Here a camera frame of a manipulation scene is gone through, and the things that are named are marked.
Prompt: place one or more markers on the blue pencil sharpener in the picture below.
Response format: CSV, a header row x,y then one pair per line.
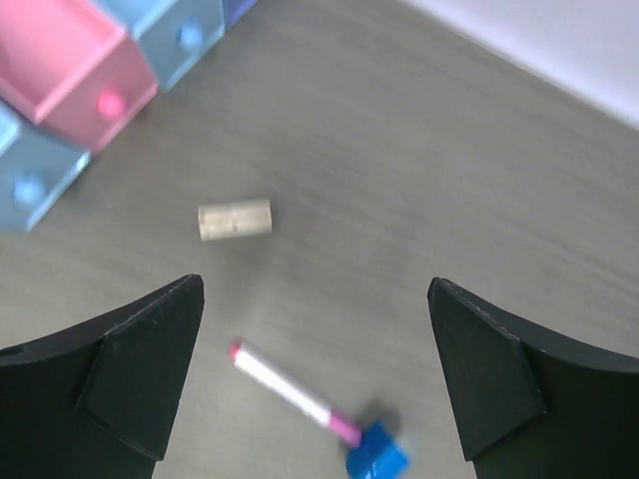
x,y
377,456

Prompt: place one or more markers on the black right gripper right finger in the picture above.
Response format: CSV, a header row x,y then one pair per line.
x,y
529,402

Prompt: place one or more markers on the light blue drawer box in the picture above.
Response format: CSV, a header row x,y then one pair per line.
x,y
37,167
173,35

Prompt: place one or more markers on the pink capped white marker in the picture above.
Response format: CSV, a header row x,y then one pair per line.
x,y
249,360

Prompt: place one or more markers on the grey rectangular eraser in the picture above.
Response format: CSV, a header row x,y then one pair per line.
x,y
235,220

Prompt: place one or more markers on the purple drawer box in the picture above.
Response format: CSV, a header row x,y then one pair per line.
x,y
235,10

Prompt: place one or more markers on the pink drawer box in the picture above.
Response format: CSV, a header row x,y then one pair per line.
x,y
71,70

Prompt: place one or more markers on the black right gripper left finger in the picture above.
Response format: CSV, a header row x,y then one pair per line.
x,y
99,399

